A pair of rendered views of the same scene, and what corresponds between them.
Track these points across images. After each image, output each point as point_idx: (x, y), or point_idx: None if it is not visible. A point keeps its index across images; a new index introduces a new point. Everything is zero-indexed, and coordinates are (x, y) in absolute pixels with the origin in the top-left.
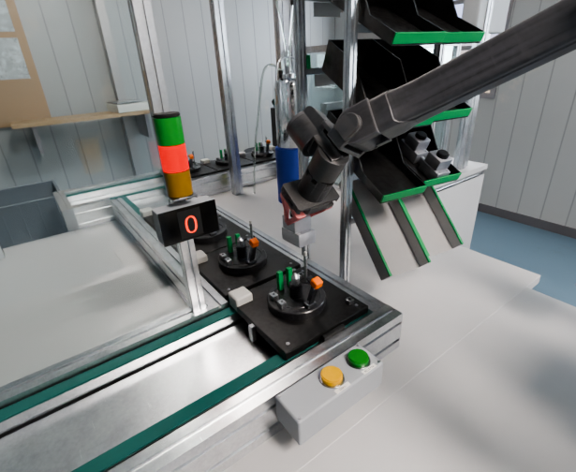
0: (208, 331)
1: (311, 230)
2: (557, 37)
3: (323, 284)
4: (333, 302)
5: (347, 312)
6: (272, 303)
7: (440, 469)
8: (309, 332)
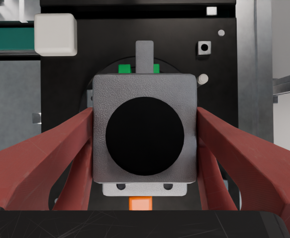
0: None
1: (169, 193)
2: None
3: (222, 103)
4: None
5: (194, 202)
6: (84, 109)
7: None
8: (103, 203)
